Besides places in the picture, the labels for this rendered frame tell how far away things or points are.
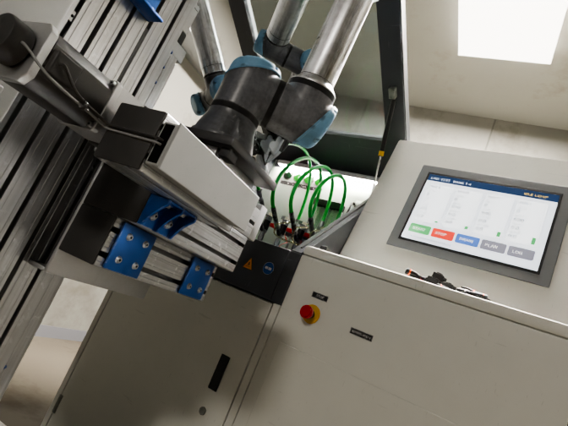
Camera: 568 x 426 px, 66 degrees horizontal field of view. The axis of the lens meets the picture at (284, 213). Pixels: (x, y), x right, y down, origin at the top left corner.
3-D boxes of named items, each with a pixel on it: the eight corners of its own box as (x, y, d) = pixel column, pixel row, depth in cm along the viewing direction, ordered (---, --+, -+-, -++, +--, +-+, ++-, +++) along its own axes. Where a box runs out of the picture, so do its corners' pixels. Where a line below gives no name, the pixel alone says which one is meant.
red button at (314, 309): (293, 317, 116) (301, 298, 117) (299, 319, 120) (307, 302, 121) (309, 324, 113) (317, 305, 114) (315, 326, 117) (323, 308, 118)
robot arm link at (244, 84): (209, 111, 104) (232, 64, 106) (259, 136, 106) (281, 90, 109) (212, 91, 92) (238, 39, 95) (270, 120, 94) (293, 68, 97)
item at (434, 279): (398, 277, 118) (405, 258, 119) (407, 286, 126) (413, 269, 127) (488, 305, 105) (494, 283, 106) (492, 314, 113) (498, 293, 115)
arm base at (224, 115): (228, 142, 87) (248, 100, 89) (172, 128, 94) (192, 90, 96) (259, 174, 100) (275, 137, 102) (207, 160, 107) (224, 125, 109)
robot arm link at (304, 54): (287, 57, 130) (279, 73, 141) (320, 75, 132) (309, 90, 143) (297, 36, 132) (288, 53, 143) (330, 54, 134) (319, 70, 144)
